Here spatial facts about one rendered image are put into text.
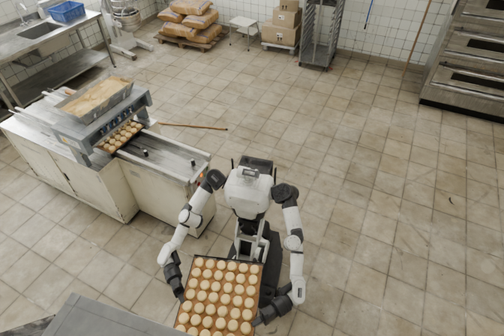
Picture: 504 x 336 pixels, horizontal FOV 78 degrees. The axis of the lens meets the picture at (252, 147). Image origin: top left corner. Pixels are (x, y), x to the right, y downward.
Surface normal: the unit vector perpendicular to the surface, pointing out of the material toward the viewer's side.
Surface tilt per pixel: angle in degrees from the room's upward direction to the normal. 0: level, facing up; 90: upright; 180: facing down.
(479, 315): 0
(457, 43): 90
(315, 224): 0
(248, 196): 44
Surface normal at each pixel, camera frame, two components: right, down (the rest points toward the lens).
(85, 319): -0.01, -0.72
